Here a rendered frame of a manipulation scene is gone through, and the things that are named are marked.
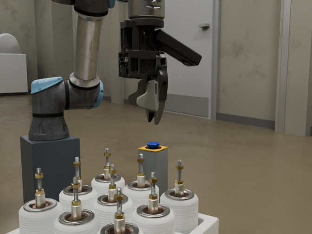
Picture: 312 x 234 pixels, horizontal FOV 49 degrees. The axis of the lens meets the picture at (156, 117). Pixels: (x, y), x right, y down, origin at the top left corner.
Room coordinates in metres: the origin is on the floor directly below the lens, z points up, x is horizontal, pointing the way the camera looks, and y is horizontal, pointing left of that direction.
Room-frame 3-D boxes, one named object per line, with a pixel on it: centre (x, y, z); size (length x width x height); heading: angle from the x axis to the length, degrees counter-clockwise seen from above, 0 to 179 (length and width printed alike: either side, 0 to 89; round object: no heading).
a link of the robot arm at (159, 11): (0.72, 0.02, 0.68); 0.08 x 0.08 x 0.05
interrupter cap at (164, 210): (0.73, 0.01, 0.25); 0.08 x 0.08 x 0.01
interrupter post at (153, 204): (0.73, 0.01, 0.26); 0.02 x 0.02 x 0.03
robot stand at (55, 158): (1.32, 0.42, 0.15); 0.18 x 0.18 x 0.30; 35
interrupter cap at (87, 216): (0.69, 0.17, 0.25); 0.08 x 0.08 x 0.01
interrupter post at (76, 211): (0.69, 0.17, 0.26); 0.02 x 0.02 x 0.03
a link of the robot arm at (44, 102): (1.32, 0.41, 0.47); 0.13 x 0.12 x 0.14; 113
